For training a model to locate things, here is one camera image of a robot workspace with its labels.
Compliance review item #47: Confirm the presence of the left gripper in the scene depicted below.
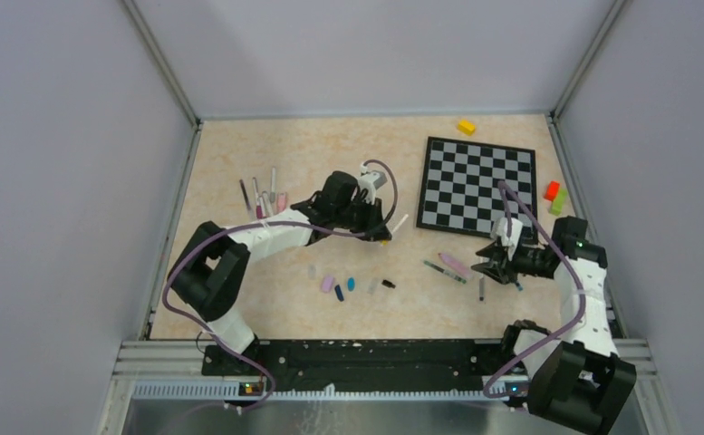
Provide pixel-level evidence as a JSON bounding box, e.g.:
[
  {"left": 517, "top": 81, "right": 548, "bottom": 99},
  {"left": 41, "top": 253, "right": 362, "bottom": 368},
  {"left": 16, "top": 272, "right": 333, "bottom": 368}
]
[{"left": 333, "top": 194, "right": 391, "bottom": 242}]

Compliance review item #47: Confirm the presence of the pink highlighter pen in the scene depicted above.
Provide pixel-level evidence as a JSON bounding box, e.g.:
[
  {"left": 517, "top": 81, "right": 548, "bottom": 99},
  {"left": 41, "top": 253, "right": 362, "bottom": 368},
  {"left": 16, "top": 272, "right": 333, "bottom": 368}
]
[{"left": 439, "top": 252, "right": 473, "bottom": 279}]

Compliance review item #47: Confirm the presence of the green gel pen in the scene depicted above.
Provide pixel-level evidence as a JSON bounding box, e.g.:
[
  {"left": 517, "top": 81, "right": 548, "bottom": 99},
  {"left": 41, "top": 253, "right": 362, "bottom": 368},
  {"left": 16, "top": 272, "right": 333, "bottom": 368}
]
[{"left": 422, "top": 260, "right": 468, "bottom": 284}]

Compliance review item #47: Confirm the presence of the pink highlighter cap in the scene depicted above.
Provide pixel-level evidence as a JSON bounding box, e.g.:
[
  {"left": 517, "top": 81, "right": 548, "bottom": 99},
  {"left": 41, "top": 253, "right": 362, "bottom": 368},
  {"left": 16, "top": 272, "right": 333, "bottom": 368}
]
[{"left": 320, "top": 275, "right": 335, "bottom": 293}]

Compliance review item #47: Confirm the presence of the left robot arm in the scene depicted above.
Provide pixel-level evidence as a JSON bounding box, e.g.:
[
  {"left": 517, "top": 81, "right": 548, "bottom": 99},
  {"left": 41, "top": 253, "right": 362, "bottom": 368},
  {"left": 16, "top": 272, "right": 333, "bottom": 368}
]
[{"left": 161, "top": 165, "right": 394, "bottom": 375}]

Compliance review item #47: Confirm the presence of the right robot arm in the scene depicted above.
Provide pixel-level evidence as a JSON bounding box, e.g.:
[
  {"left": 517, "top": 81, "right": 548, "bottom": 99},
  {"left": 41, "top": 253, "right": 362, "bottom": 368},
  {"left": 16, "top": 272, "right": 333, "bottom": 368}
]
[{"left": 471, "top": 217, "right": 637, "bottom": 434}]

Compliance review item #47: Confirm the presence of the white pen grey cap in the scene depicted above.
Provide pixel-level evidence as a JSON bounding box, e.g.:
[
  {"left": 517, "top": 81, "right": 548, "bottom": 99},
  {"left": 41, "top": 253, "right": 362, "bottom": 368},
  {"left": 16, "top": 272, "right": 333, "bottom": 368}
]
[{"left": 269, "top": 166, "right": 277, "bottom": 204}]

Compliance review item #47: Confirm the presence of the green curved block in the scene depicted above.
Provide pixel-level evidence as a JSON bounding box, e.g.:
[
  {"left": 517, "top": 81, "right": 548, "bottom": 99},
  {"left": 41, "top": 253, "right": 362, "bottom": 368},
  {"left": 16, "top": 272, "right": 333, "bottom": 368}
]
[{"left": 549, "top": 188, "right": 568, "bottom": 216}]

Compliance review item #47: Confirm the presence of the black white chessboard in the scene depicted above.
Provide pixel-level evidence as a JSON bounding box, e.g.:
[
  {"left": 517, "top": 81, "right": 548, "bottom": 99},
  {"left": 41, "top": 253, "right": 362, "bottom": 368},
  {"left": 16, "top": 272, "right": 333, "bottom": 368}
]
[{"left": 416, "top": 137, "right": 537, "bottom": 237}]

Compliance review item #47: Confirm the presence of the red block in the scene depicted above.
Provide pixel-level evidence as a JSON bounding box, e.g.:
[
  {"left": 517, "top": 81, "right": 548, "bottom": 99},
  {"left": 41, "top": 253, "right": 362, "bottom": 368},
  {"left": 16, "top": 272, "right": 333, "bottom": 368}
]
[{"left": 544, "top": 181, "right": 562, "bottom": 201}]

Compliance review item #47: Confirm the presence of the yellow block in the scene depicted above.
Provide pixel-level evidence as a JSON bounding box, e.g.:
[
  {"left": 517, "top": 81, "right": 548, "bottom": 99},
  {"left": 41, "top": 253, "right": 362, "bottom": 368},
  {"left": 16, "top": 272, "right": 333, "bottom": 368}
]
[{"left": 457, "top": 120, "right": 477, "bottom": 136}]

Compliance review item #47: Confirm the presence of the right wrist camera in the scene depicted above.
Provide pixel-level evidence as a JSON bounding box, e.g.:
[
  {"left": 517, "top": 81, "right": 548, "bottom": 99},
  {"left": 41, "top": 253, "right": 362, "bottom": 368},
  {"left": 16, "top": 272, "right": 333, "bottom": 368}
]
[{"left": 491, "top": 217, "right": 524, "bottom": 260}]

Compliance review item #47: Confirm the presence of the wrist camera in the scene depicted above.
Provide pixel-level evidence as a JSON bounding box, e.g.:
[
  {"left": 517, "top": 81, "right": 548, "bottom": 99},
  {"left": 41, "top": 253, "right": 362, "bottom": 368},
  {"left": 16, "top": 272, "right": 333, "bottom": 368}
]
[
  {"left": 491, "top": 217, "right": 524, "bottom": 260},
  {"left": 358, "top": 164, "right": 388, "bottom": 199}
]

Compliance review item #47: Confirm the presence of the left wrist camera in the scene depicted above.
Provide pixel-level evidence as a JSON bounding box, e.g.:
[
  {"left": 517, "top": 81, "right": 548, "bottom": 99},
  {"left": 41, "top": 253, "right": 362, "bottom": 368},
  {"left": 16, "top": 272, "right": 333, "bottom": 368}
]
[{"left": 358, "top": 164, "right": 388, "bottom": 199}]

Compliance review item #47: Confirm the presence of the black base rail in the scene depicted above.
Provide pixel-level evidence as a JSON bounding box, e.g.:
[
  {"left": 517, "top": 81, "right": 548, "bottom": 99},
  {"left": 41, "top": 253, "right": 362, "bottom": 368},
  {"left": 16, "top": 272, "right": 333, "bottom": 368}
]
[{"left": 201, "top": 339, "right": 513, "bottom": 392}]

